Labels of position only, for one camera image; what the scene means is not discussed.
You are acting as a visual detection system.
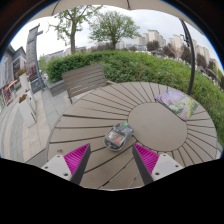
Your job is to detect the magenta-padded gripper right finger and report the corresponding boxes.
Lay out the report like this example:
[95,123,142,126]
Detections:
[131,143,185,186]

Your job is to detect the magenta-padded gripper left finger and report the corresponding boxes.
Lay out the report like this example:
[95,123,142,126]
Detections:
[40,143,92,186]

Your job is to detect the grey transparent computer mouse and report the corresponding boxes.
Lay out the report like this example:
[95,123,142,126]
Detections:
[103,122,135,152]

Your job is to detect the floral print mouse pad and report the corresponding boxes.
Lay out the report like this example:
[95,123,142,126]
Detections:
[154,89,199,122]

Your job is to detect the white planter with flowers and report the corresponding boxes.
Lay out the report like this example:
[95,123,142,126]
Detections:
[15,68,32,94]
[18,94,38,128]

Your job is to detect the grey slatted outdoor chair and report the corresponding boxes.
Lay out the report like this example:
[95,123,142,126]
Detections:
[61,63,116,104]

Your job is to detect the green hedge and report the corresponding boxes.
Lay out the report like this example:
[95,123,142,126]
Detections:
[44,49,224,148]

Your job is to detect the curved black umbrella pole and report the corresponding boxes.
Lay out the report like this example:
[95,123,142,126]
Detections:
[179,18,197,97]

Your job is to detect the tall grey sign pillar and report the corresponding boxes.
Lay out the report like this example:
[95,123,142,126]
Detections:
[25,23,45,94]

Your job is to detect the distant apartment buildings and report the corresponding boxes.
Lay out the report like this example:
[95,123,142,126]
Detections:
[134,29,214,68]

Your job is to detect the tall thin-crowned tree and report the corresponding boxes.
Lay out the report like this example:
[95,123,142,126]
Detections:
[48,4,103,55]

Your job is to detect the round-crowned green tree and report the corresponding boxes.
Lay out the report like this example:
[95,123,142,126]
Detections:
[88,10,141,51]

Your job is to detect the beige umbrella canopy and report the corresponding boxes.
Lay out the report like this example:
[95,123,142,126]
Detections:
[29,0,205,35]

